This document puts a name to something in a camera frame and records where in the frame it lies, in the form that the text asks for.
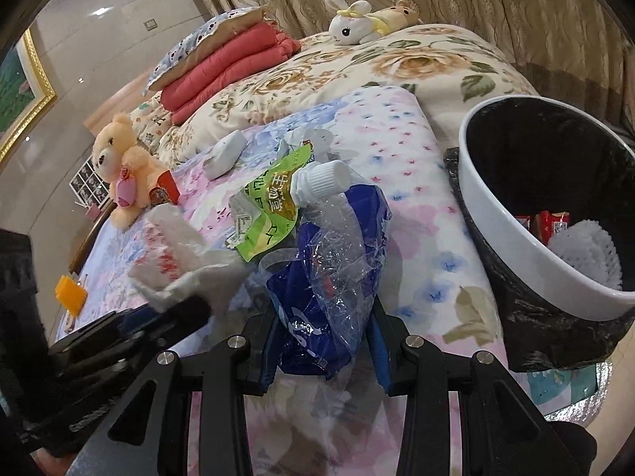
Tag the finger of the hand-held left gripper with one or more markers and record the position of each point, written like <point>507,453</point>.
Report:
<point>94,342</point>
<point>183,315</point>

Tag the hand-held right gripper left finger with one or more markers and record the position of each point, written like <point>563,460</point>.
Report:
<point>272,357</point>

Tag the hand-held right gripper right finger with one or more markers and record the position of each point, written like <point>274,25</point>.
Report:
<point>383,362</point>

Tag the blue clear plastic pouch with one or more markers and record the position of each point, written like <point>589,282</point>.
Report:
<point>317,342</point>

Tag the orange foam net sleeve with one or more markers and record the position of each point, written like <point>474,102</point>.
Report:
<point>69,297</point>

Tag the white wrapper with red print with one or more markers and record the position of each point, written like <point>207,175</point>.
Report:
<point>173,253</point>

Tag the red snack wrapper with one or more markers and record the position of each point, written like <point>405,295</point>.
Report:
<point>166,186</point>

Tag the green snack packet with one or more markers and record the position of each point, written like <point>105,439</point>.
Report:
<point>278,208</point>

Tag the small white packet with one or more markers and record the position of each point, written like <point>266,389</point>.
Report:
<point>225,156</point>

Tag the white bin with black bag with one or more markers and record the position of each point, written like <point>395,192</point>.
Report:
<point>496,238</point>

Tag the red silver snack bag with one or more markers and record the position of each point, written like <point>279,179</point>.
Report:
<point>545,225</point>

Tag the white paper cupcake liner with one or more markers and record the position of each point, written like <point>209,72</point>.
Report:
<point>585,253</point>

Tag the wooden nightstand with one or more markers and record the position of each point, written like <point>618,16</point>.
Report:
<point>92,243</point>

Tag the pink reed diffuser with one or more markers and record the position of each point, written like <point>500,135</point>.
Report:
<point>92,212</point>

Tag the cream teddy bear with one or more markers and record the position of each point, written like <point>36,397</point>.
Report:
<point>114,148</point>

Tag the blue pink floral blanket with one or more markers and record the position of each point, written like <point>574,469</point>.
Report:
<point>421,183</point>

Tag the cartoon print pillow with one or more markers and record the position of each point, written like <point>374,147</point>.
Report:
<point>149,119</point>

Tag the wooden headboard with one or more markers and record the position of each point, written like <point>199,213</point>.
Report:
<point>111,104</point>

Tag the folded red quilt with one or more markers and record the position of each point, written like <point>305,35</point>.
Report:
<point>223,64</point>

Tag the gold framed landscape painting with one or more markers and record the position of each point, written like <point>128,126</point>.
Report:
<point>20,89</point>

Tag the panda print pillow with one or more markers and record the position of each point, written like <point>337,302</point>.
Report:
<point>198,39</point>

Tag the beige floral quilt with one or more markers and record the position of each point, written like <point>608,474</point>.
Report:
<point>397,64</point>

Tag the white rabbit plush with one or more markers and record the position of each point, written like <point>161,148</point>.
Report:
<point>352,27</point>

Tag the small brown bear plush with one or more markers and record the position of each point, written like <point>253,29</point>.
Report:
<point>397,12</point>

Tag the beige patterned curtain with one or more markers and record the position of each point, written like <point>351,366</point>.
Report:
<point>496,0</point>

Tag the photo collage frame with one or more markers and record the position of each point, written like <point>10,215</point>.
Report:
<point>87,183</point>

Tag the wall switch plate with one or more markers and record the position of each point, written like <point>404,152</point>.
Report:
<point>151,24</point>

